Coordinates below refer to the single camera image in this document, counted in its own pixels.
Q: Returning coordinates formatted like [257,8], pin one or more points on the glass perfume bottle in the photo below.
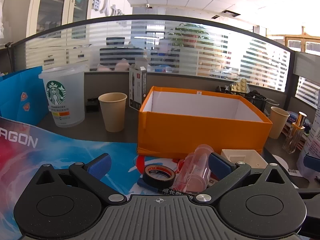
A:
[295,135]

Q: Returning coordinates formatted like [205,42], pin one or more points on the clear plastic cup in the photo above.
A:
[195,170]

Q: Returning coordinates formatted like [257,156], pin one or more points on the orange cardboard box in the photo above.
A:
[200,130]

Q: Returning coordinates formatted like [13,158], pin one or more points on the white cabinet with glass doors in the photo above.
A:
[50,10]

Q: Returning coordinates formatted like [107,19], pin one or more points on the striped frosted glass partition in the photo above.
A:
[307,87]
[150,42]

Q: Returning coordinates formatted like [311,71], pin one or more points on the printed desk mat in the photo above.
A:
[62,150]

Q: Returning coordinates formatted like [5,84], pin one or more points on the black mesh organizer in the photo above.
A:
[257,102]

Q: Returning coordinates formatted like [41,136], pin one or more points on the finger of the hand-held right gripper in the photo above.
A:
[310,194]
[311,160]

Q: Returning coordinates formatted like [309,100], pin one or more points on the black and white product box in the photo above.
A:
[136,90]

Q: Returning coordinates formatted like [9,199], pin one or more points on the blue paper bag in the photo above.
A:
[15,97]

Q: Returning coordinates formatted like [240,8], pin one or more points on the small black object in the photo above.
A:
[92,106]

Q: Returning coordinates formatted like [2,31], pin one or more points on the potted green plant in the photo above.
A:
[190,33]

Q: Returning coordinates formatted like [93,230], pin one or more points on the brown paper cup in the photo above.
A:
[113,115]
[277,125]

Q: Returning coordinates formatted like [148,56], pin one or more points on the small white square tray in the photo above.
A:
[255,158]

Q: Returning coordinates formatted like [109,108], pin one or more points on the white wall lettering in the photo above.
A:
[105,5]

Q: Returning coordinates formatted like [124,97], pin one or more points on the white round card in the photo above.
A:
[280,163]

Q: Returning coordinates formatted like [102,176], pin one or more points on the black office chair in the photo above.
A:
[117,55]

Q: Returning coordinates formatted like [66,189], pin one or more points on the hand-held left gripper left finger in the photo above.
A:
[100,167]

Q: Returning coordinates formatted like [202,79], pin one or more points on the white printed packet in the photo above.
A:
[312,140]

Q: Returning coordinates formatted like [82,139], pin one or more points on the black tape roll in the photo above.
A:
[155,183]

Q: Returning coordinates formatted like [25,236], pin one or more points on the beige building block plate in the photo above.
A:
[238,86]

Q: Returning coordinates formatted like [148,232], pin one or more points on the thick black marker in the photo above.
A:
[165,190]

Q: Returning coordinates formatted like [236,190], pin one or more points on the translucent cup with green logo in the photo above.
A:
[72,92]

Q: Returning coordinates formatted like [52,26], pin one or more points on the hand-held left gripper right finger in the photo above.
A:
[220,165]

